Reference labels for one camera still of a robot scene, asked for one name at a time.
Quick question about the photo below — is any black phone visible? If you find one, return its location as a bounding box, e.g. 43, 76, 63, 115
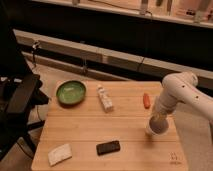
96, 140, 120, 155

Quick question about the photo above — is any white tube bottle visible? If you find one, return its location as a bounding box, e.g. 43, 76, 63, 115
97, 85, 114, 112

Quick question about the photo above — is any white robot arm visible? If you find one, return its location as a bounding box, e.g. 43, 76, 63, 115
152, 72, 213, 124

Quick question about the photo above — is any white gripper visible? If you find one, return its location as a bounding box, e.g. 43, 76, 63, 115
151, 96, 175, 122

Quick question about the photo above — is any black chair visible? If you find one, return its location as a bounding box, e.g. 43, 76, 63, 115
0, 0, 49, 161

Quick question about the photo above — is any white sponge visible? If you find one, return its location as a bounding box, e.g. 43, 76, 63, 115
48, 144, 72, 166

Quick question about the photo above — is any orange carrot toy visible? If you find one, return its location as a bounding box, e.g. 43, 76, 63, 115
143, 93, 151, 109

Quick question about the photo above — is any green bowl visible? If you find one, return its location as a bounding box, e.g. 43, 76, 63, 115
56, 80, 86, 105

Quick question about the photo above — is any wooden table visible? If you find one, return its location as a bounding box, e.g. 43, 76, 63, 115
31, 81, 188, 171

